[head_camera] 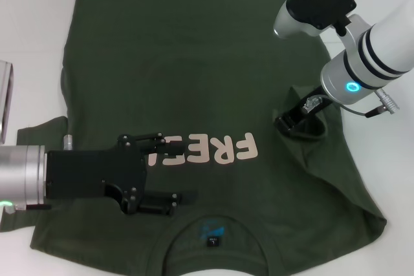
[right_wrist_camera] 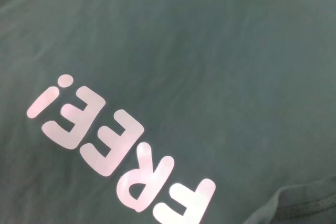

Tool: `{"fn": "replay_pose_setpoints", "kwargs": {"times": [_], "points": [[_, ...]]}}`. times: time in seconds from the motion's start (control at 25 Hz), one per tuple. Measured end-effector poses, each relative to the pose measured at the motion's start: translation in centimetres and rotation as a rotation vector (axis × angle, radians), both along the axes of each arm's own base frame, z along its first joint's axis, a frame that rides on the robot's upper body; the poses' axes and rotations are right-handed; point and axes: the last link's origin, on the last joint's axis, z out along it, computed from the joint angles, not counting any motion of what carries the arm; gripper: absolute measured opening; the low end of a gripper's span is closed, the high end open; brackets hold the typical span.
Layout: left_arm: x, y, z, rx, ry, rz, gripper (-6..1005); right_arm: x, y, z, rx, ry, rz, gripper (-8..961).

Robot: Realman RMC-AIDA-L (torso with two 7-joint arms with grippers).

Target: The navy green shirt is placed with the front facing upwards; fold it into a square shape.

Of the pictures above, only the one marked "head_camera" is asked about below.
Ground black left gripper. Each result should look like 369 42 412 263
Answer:
46 133 198 217

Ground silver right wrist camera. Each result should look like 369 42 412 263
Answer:
273 0 357 39

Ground right gripper cable with connectors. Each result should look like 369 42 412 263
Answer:
303 88 402 118

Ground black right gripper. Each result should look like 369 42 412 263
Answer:
274 85 332 135

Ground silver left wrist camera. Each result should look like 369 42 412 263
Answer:
0 60 16 145

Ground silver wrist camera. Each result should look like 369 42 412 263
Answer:
0 60 16 145
273 0 357 39

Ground dark green t-shirt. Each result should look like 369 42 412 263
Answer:
0 0 387 276

